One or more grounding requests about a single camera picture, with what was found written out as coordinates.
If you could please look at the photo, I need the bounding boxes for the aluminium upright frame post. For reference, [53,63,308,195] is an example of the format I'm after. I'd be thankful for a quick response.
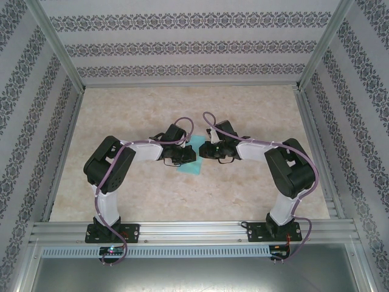
[296,0,356,91]
[27,0,86,94]

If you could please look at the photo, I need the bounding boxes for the teal paper sheet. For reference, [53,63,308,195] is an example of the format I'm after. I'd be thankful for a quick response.
[175,133,208,176]

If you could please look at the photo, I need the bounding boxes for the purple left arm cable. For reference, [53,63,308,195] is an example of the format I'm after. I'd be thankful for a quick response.
[94,117,196,266]

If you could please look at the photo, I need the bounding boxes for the grey slotted cable duct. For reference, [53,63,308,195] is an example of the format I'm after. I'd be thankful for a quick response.
[41,245,272,259]

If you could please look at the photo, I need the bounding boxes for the aluminium frame bar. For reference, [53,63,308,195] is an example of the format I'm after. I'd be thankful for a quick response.
[81,80,300,89]
[346,240,380,292]
[13,240,42,292]

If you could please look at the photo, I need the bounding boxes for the aluminium rear frame bar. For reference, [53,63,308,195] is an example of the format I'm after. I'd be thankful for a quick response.
[81,80,300,89]

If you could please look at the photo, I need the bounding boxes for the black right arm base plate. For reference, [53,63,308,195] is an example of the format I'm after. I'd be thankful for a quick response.
[246,221,303,243]

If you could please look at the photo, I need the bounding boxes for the left gripper black wire loop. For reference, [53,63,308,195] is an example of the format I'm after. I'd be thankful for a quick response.
[162,157,184,168]

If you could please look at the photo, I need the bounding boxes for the aluminium table side rail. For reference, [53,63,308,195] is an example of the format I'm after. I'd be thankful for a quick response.
[41,89,86,222]
[294,88,347,220]

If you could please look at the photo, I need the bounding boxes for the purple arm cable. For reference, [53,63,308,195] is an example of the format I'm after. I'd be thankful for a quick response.
[94,117,196,266]
[202,111,319,263]

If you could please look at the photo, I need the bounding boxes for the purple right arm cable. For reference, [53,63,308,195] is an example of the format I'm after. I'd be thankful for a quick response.
[202,111,319,263]

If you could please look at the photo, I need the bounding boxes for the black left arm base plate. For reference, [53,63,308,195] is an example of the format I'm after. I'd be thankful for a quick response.
[84,223,141,244]

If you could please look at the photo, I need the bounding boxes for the aluminium lower frame bar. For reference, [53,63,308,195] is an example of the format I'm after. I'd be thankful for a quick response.
[346,240,380,292]
[13,240,42,292]

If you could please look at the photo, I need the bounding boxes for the aluminium mounting rail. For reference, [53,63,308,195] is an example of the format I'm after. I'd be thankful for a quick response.
[30,220,356,245]

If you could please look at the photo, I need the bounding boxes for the grey metal sheet tray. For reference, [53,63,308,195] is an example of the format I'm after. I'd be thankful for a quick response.
[30,257,373,292]

